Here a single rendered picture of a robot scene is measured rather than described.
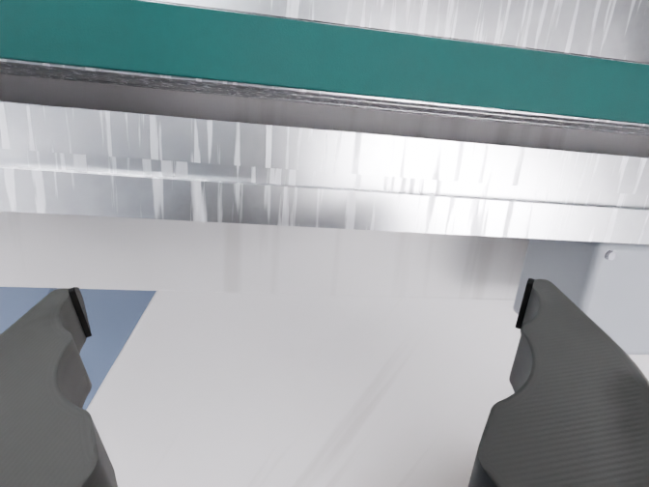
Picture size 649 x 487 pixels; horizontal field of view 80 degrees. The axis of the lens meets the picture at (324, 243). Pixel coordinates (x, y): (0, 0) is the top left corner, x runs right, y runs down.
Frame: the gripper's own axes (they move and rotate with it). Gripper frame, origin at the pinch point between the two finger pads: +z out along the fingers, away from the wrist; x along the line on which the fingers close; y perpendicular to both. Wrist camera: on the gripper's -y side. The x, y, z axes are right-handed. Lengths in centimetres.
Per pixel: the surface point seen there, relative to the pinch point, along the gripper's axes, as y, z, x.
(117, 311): 65, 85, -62
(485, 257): 9.4, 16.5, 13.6
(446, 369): 19.5, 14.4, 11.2
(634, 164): -0.5, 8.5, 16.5
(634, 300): 7.0, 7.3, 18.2
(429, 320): 14.5, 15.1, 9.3
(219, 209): 0.4, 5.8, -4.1
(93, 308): 64, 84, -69
